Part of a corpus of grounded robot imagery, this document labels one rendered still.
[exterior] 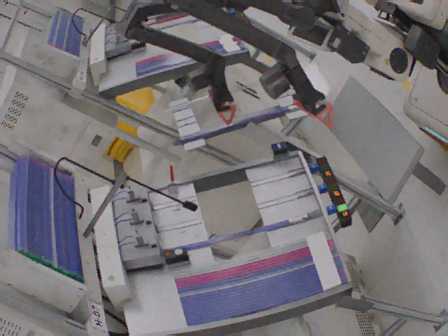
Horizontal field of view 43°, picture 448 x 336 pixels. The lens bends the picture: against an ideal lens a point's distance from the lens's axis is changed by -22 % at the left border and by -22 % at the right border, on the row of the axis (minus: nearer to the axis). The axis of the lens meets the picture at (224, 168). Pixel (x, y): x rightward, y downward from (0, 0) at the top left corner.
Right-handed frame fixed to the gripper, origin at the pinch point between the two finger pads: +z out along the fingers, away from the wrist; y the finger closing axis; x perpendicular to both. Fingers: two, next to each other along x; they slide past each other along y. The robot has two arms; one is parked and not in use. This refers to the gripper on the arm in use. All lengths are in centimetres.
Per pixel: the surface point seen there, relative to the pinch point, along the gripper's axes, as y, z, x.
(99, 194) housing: 13, 7, -50
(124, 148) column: -266, 173, -44
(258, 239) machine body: 12.2, 47.9, 1.3
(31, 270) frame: 65, -12, -78
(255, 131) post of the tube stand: -9.2, 16.0, 11.1
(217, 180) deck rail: 11.0, 16.8, -8.6
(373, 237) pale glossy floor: 5, 80, 57
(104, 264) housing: 47, 9, -54
